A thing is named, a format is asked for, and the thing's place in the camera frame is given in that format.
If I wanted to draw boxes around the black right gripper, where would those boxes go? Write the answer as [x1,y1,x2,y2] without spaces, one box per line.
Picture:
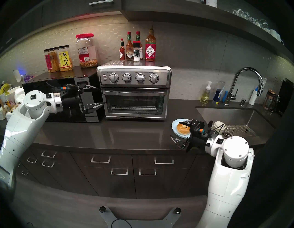
[170,120,211,152]

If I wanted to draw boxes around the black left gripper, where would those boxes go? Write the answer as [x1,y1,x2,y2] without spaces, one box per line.
[61,84,106,114]

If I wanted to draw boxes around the golden brown bagel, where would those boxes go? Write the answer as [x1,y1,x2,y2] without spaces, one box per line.
[176,123,191,135]

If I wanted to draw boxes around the glass toaster oven door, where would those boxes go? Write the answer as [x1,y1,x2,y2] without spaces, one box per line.
[101,88,169,119]

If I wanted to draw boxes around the stainless steel toaster oven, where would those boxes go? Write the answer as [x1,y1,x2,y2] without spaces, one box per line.
[96,60,172,120]

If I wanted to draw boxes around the light blue plate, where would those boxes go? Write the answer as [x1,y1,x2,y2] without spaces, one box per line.
[171,118,195,139]

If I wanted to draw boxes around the paper cup white lid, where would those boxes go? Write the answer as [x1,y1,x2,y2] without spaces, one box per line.
[211,121,226,136]

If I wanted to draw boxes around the yellow soap pump bottle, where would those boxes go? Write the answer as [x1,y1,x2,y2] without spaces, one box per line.
[200,81,212,104]

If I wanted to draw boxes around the snack jar yellow label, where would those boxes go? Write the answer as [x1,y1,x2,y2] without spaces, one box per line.
[56,45,73,72]

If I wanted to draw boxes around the clear jar red lid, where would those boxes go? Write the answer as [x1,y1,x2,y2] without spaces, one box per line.
[76,34,99,68]

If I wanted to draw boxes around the stainless steel sink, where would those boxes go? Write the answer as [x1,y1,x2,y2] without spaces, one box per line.
[196,106,276,147]

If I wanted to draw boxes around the blue dish soap bottle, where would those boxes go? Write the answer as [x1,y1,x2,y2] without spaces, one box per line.
[213,88,225,103]

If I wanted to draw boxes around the snack jar red label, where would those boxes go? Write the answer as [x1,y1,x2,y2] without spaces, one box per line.
[44,47,60,73]

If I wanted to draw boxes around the black Panasonic microwave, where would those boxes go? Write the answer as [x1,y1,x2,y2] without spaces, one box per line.
[22,73,102,123]

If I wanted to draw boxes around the small red hot sauce bottle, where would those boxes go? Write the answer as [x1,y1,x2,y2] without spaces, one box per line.
[119,38,126,61]

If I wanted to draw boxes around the medium Tabasco sauce bottle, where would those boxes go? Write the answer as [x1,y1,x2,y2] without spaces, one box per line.
[136,31,143,60]
[126,32,134,60]

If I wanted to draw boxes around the white upright tissue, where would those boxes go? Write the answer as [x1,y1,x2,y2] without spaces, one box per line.
[14,87,26,103]

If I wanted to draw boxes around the clear bag of bread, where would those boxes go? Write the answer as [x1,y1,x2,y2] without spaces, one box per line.
[7,102,23,113]

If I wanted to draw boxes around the white bottle blue cap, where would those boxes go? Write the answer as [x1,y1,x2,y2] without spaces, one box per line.
[249,87,259,105]

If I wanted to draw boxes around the white bowl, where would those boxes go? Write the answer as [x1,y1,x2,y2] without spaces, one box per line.
[0,86,21,103]

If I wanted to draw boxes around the large orange Tabasco bottle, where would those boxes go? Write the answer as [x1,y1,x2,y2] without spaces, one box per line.
[145,26,156,62]

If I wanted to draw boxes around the yellow banana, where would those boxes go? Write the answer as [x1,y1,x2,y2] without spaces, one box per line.
[0,83,12,95]

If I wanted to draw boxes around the dark wood drawer cabinet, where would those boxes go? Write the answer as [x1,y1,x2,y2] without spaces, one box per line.
[0,138,221,199]

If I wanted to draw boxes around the glass copper French press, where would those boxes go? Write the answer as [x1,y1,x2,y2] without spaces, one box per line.
[263,89,277,112]

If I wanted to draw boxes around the chrome gooseneck faucet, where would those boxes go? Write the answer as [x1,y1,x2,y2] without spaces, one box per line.
[225,67,263,106]

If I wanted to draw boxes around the black coffee machine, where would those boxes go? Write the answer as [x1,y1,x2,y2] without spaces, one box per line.
[277,78,294,115]

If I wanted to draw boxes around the grey robot mounting plate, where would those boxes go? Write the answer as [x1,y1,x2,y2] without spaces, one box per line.
[99,206,182,228]

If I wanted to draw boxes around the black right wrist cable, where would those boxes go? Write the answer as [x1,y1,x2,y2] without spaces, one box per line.
[208,121,226,138]

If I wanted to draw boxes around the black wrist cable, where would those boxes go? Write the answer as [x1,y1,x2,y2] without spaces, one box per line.
[208,121,226,138]
[46,81,69,91]

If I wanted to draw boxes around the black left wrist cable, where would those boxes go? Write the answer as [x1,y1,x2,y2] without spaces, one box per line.
[46,81,69,91]

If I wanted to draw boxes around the steel sink wire rack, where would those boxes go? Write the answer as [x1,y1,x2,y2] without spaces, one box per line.
[222,125,257,138]

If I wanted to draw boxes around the dark wall cabinet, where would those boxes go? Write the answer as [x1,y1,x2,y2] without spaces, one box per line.
[0,0,123,54]

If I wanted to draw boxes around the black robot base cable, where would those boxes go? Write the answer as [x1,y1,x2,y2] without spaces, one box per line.
[111,218,133,228]

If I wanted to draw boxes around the dark open wall shelf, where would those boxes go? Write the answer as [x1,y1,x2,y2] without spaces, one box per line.
[121,0,294,62]

